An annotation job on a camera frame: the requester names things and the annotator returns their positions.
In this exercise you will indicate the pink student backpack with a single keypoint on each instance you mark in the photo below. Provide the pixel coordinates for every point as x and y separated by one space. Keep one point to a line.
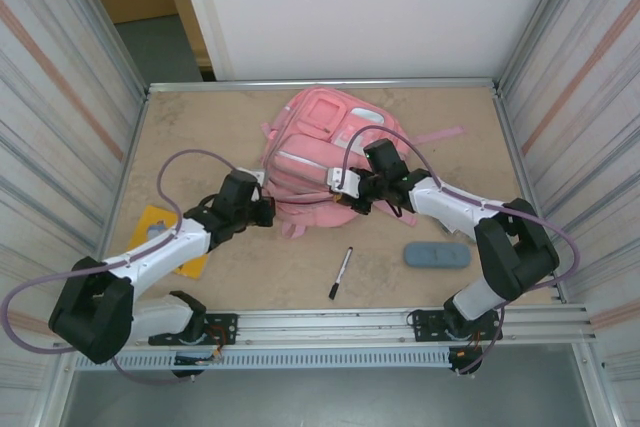
300 162

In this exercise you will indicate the black white marker pen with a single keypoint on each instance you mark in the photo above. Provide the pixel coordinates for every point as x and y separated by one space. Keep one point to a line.
341 269

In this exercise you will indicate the blue-grey pencil case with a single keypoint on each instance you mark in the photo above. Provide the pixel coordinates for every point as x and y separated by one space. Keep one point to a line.
435 256

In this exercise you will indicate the aluminium table edge bar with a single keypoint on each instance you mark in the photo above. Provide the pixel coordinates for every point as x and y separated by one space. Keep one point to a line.
250 85

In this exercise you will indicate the corrugated translucent side panel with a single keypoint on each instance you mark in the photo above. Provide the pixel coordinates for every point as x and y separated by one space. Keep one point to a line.
50 97
590 97

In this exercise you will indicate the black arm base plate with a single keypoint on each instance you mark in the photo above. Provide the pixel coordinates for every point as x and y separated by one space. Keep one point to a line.
225 322
425 324

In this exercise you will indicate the white door frame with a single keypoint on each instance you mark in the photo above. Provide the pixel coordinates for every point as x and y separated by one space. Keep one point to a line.
212 37

